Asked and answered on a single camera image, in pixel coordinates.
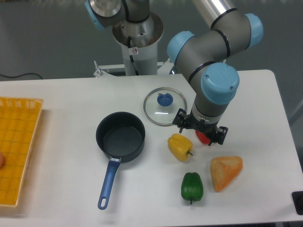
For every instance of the glass lid with blue knob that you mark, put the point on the glass lid with blue knob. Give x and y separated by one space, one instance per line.
162 104

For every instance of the yellow bell pepper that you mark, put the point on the yellow bell pepper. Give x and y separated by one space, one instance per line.
180 146

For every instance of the black device at table edge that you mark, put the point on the black device at table edge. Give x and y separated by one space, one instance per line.
298 201

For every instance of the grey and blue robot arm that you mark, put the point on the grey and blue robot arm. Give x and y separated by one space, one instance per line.
199 59

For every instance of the green bell pepper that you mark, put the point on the green bell pepper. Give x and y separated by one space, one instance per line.
192 187

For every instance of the dark saucepan with blue handle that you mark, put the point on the dark saucepan with blue handle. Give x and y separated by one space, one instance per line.
121 137

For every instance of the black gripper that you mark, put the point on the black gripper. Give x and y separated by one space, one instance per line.
188 121

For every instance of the orange triangle bread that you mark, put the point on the orange triangle bread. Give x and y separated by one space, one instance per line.
224 170

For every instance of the red bell pepper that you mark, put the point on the red bell pepper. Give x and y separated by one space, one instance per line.
201 136

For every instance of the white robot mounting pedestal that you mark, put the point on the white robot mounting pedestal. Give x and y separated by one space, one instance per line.
139 46

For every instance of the yellow wicker basket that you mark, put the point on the yellow wicker basket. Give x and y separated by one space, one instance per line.
19 118

